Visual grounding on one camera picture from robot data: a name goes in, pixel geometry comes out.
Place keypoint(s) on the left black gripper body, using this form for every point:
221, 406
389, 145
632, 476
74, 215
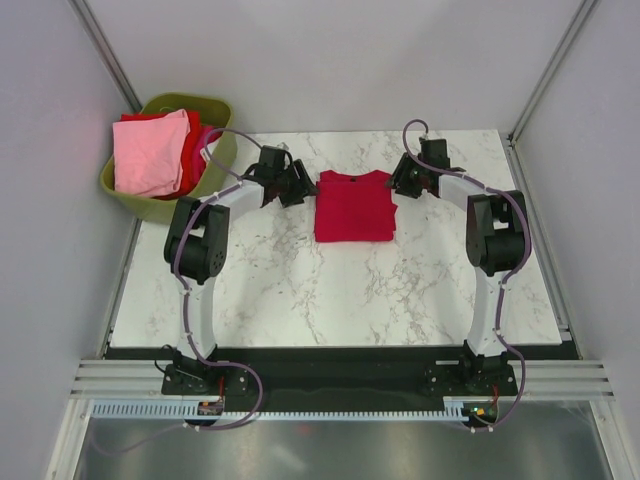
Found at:
291, 188

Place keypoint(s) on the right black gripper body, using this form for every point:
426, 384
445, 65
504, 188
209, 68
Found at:
408, 176

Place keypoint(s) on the crimson red t shirt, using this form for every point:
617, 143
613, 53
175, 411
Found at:
354, 208

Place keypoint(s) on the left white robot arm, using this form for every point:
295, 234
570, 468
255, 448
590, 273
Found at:
196, 251

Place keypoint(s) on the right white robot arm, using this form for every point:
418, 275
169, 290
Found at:
498, 244

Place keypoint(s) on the white cloth in basket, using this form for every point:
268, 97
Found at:
207, 152

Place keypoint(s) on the magenta shirt in basket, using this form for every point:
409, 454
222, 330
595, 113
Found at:
209, 134

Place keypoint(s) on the red folded shirt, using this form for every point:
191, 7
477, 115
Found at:
192, 150

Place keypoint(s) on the light pink folded shirt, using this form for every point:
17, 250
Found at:
147, 152

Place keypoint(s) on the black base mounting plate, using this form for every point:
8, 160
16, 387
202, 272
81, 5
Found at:
358, 379

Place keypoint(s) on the left aluminium frame post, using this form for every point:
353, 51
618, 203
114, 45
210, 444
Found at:
91, 26

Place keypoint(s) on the aluminium frame post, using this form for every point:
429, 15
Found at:
91, 26
570, 36

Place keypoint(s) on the white slotted cable duct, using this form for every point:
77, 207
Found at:
192, 410

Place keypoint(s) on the right aluminium frame post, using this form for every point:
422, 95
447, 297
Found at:
570, 36

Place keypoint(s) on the aluminium extrusion rail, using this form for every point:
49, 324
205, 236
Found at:
117, 379

